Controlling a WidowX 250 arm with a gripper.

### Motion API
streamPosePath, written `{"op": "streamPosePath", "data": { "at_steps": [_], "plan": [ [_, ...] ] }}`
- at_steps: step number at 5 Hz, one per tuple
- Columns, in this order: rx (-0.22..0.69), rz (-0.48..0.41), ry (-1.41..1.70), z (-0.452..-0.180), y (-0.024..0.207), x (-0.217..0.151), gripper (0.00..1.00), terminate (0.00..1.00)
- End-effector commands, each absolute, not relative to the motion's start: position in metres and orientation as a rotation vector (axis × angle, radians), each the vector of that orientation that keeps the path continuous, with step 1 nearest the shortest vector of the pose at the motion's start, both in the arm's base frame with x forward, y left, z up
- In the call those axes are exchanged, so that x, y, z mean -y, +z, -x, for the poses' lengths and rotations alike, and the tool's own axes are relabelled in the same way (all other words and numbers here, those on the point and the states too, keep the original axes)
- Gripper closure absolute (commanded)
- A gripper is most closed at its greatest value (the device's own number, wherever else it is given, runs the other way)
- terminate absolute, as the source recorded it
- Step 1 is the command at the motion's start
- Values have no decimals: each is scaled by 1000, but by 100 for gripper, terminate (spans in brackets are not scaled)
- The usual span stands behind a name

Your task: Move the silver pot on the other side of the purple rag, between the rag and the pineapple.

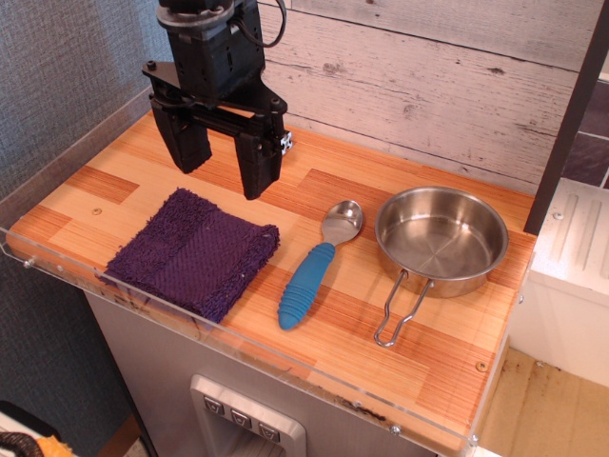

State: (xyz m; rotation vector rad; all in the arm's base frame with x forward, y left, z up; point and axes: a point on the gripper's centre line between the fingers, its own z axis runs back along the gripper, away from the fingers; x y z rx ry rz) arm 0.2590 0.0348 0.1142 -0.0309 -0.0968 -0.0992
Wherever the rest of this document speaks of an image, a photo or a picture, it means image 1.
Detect silver dispenser button panel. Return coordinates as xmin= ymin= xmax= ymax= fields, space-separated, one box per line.
xmin=189 ymin=375 xmax=307 ymax=456

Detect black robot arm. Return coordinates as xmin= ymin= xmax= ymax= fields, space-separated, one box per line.
xmin=143 ymin=1 xmax=291 ymax=200

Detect dark right shelf post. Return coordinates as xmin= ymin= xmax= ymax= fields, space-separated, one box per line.
xmin=523 ymin=1 xmax=608 ymax=235

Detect orange object with black strap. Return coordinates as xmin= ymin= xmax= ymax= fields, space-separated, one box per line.
xmin=1 ymin=432 xmax=74 ymax=457

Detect grey toy fridge cabinet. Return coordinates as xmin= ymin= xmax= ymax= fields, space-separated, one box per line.
xmin=87 ymin=293 xmax=430 ymax=456

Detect blue handled metal spoon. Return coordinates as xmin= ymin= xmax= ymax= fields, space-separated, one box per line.
xmin=278 ymin=200 xmax=363 ymax=330

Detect purple folded rag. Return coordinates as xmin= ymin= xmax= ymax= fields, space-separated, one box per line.
xmin=105 ymin=189 xmax=280 ymax=323

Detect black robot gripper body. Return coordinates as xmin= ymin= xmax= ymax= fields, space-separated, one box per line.
xmin=143 ymin=17 xmax=288 ymax=155

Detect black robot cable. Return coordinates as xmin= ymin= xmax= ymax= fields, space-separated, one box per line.
xmin=232 ymin=0 xmax=287 ymax=49

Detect white toy sink unit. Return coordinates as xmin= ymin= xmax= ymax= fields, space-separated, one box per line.
xmin=509 ymin=179 xmax=608 ymax=386

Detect clear acrylic guard rail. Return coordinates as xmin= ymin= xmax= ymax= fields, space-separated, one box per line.
xmin=1 ymin=89 xmax=534 ymax=456

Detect silver steel pot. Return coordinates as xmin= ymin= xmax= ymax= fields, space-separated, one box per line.
xmin=374 ymin=186 xmax=509 ymax=348

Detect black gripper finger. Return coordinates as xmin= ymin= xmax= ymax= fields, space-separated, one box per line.
xmin=234 ymin=132 xmax=283 ymax=200
xmin=152 ymin=107 xmax=211 ymax=173

